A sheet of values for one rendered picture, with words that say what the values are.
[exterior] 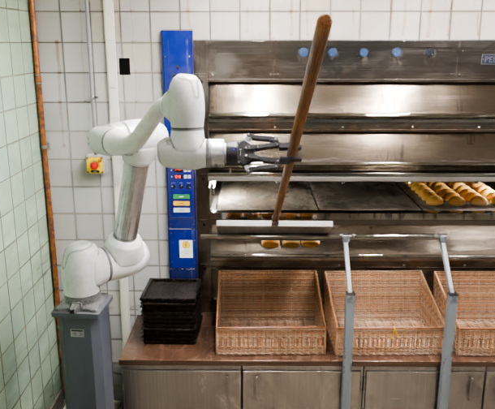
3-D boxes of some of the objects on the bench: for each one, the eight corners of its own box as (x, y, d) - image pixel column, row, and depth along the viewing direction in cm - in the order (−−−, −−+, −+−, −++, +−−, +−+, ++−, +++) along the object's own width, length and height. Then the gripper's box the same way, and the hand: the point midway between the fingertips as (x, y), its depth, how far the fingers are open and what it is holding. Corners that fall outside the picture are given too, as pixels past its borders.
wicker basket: (428, 315, 354) (432, 269, 347) (527, 315, 353) (532, 269, 346) (455, 357, 307) (460, 306, 300) (569, 357, 307) (576, 306, 299)
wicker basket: (217, 314, 355) (217, 269, 348) (316, 313, 355) (317, 269, 348) (214, 356, 308) (213, 305, 301) (327, 355, 308) (329, 304, 301)
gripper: (225, 133, 199) (299, 133, 199) (225, 181, 195) (300, 181, 195) (225, 124, 191) (302, 125, 192) (225, 174, 188) (303, 174, 188)
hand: (290, 153), depth 193 cm, fingers closed on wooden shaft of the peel, 3 cm apart
